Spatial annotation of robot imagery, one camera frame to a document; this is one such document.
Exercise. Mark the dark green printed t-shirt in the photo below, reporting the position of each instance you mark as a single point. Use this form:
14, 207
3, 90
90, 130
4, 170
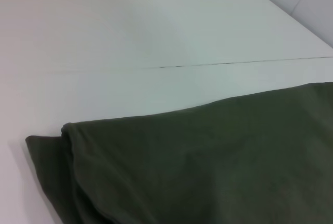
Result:
208, 161

